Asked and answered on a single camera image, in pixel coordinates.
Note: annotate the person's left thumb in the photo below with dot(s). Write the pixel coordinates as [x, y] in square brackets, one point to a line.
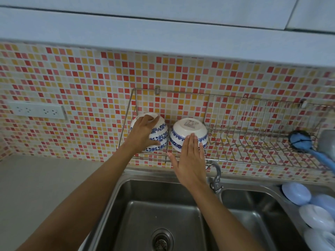
[154, 140]

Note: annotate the blue dish brush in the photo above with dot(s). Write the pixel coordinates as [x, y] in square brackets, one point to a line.
[301, 141]

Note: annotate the person's left forearm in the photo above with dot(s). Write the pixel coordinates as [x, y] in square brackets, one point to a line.
[83, 198]

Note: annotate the person's left hand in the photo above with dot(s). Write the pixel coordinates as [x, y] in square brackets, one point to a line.
[140, 134]

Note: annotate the person's right hand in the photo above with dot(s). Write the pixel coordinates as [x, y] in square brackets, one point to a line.
[191, 167]

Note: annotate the chrome faucet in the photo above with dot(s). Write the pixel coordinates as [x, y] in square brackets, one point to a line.
[217, 177]

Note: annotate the person's right middle finger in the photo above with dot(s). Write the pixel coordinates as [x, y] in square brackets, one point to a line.
[192, 147]

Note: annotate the light blue round container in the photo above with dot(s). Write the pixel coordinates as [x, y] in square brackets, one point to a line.
[295, 193]
[324, 202]

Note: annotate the person's right little finger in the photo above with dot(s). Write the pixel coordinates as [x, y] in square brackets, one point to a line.
[202, 155]

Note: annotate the person's right thumb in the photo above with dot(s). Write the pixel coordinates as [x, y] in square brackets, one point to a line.
[173, 159]

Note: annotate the metal sink drain strainer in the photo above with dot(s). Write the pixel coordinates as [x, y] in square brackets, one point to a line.
[162, 240]

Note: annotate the white wall cabinet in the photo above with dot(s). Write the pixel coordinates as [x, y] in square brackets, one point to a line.
[167, 28]

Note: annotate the white wall power outlet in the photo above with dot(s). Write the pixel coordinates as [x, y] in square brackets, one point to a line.
[36, 110]

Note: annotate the blue patterned white bowl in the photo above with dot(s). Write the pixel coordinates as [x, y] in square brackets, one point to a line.
[160, 130]
[187, 128]

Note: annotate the person's right forearm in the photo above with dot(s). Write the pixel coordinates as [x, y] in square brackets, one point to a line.
[222, 216]

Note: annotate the stainless steel double sink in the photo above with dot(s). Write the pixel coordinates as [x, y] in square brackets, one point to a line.
[146, 206]

